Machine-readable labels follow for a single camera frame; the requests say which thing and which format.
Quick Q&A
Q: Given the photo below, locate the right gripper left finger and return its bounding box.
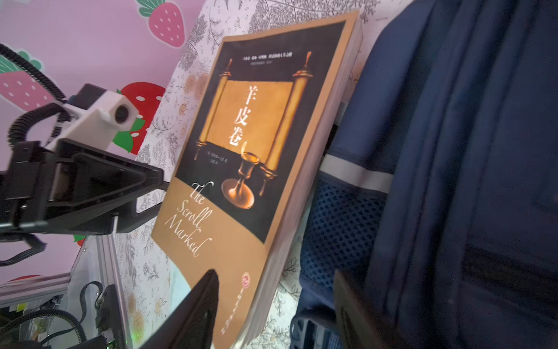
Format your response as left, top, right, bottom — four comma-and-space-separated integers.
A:
142, 270, 219, 349

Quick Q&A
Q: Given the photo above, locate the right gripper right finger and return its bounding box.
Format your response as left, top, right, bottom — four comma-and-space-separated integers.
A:
334, 270, 411, 349

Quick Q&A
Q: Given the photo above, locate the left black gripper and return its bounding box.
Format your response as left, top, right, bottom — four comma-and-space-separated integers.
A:
1, 138, 168, 242

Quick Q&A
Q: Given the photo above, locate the navy blue student backpack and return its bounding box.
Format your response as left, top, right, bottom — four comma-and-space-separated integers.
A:
290, 1, 557, 348

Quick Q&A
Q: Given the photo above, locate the brown black scroll book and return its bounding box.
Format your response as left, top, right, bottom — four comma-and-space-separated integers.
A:
151, 11, 362, 348

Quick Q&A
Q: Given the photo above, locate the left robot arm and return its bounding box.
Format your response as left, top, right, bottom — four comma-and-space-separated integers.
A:
1, 46, 169, 246

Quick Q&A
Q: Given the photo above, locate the light blue pencil case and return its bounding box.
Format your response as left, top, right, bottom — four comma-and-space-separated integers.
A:
169, 262, 190, 311

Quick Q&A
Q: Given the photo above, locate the aluminium front rail frame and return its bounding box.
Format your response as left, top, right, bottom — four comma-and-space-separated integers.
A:
1, 236, 133, 348

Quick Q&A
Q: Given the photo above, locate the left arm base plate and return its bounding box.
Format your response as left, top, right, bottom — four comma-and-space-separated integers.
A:
94, 284, 127, 349

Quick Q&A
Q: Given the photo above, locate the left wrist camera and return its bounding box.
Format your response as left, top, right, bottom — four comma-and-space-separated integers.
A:
46, 84, 139, 151

